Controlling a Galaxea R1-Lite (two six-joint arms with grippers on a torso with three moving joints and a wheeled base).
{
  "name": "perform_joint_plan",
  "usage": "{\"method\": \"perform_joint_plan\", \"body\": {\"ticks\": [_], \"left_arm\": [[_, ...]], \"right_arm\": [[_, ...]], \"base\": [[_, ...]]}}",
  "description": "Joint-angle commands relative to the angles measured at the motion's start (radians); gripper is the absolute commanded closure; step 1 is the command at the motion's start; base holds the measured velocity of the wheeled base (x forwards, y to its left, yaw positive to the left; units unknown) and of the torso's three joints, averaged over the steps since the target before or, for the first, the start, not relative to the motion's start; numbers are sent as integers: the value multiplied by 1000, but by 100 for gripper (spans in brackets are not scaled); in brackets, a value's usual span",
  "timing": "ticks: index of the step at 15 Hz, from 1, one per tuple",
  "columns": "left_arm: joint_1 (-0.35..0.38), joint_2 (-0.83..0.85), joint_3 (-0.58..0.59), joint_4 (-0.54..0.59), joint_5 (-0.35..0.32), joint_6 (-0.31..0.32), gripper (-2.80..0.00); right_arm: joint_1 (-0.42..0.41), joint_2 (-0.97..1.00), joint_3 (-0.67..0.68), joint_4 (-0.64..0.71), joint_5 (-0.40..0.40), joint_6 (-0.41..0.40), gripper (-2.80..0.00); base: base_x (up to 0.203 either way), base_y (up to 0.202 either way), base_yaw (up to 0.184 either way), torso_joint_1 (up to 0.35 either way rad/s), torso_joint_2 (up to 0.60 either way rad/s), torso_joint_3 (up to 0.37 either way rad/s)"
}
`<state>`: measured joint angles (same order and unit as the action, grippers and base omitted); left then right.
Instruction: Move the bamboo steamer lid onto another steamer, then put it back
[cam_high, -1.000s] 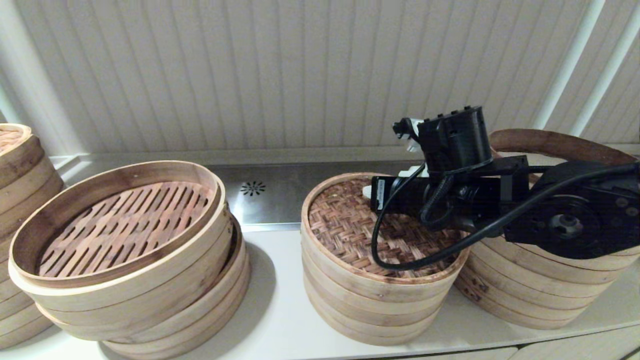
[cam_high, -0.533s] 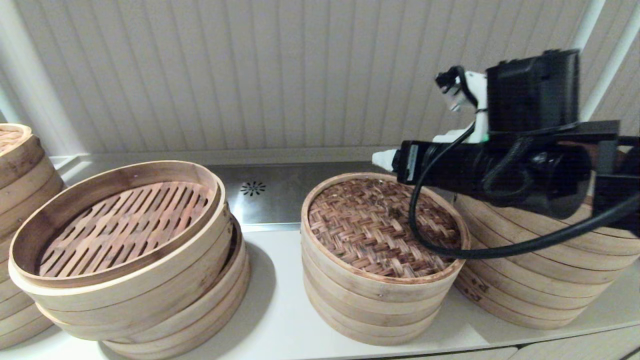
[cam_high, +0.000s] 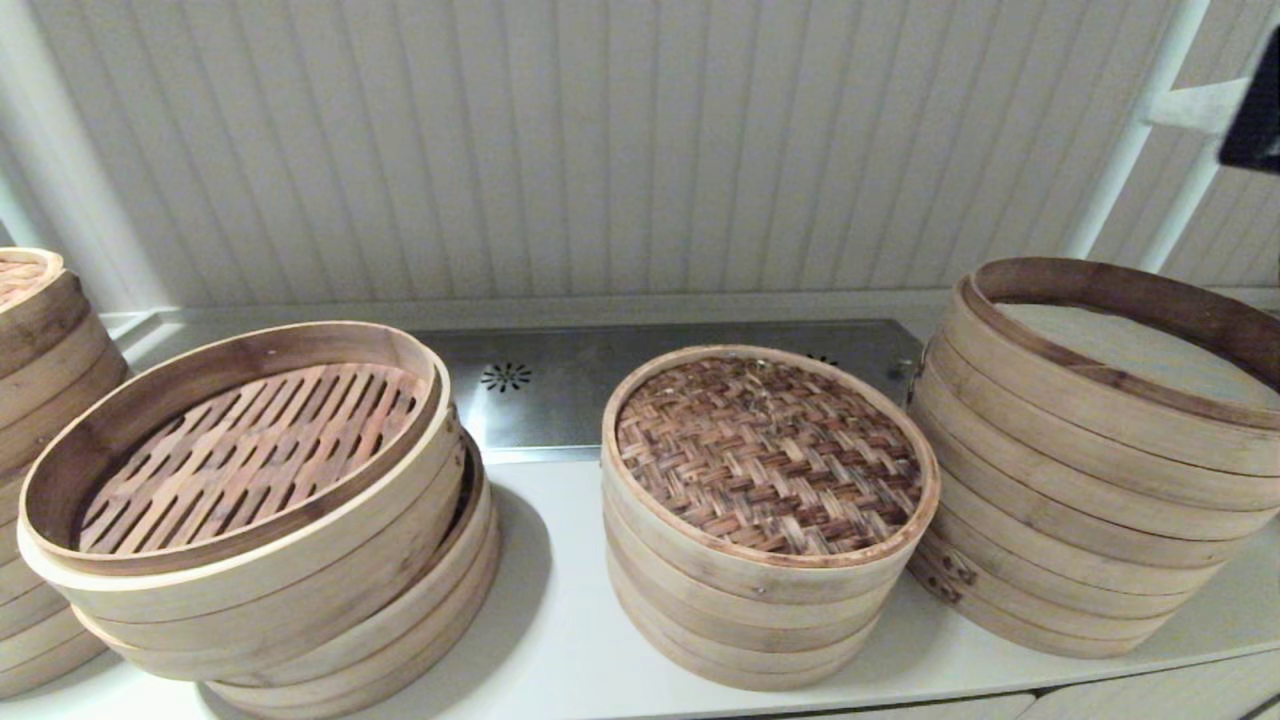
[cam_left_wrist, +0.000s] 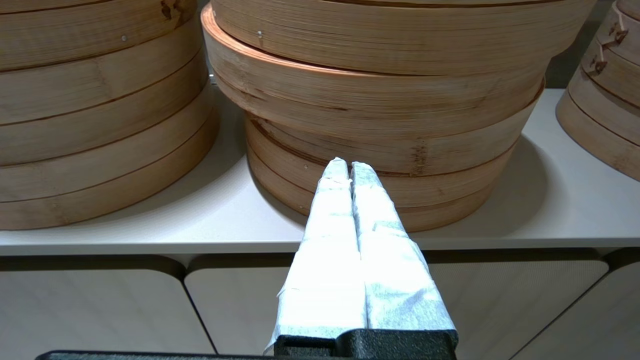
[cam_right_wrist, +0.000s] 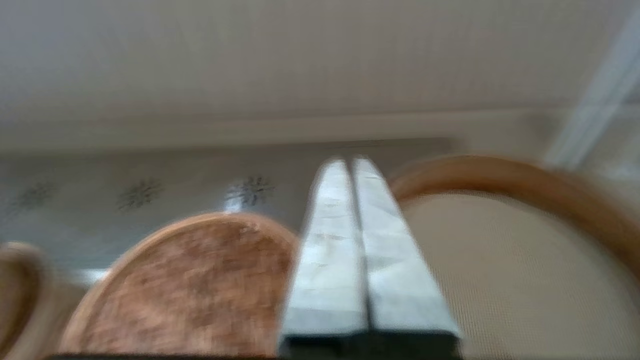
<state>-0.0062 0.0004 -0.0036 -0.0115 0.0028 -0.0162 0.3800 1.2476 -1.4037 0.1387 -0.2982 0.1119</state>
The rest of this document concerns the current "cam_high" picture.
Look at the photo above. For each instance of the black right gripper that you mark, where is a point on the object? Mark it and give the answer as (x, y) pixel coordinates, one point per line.
(1262, 120)

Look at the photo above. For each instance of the woven bamboo steamer lid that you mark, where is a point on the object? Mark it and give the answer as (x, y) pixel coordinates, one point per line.
(765, 460)

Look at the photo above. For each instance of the small bamboo steamer basket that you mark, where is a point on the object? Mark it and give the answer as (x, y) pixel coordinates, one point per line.
(740, 645)

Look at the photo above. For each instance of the dark-banded bamboo steamer stack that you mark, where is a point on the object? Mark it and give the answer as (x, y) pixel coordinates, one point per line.
(40, 400)

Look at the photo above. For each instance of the thin white pole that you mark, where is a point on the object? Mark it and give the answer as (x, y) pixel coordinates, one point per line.
(1135, 125)
(1185, 205)

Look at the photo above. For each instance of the round white liner cloth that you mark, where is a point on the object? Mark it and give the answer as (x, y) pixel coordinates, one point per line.
(1130, 350)

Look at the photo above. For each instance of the beige cabinet door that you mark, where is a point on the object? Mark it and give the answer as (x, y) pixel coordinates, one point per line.
(1180, 695)

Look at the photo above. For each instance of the steel plate with vent holes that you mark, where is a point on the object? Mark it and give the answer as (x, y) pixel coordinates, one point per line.
(560, 400)

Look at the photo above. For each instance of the thick white pillar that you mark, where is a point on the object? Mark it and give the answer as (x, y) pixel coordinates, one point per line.
(70, 170)

